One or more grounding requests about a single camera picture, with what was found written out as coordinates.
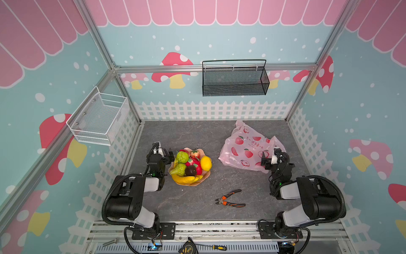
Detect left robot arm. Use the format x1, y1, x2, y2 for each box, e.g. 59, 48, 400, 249
101, 142, 174, 236

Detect black tape measure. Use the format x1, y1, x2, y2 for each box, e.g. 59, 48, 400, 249
178, 237, 198, 254

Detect red dragon fruit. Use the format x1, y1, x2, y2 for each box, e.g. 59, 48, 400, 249
185, 158, 203, 175

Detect pink fruit plate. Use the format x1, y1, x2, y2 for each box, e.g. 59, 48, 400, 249
169, 148, 213, 186

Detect pink plastic bag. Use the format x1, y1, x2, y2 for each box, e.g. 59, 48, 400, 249
218, 120, 286, 174

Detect yellow banana bunch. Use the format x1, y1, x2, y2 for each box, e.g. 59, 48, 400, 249
172, 175, 203, 185

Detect white wire wall basket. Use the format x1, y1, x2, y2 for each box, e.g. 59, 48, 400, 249
66, 87, 130, 146

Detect yellow black screwdriver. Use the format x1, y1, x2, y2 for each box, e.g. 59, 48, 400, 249
197, 244, 227, 251

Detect black mesh wall basket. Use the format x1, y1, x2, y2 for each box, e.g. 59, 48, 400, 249
202, 59, 270, 97

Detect yellow lemon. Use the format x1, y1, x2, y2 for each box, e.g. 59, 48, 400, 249
200, 156, 213, 171

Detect orange handled pliers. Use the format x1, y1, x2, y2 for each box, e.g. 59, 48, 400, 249
215, 189, 246, 208

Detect red strawberry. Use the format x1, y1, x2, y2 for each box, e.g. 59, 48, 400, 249
190, 150, 201, 160

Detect green pear-shaped chayote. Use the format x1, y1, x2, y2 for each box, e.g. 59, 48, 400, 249
170, 163, 187, 176

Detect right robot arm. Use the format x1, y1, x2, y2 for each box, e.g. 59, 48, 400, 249
258, 147, 346, 239

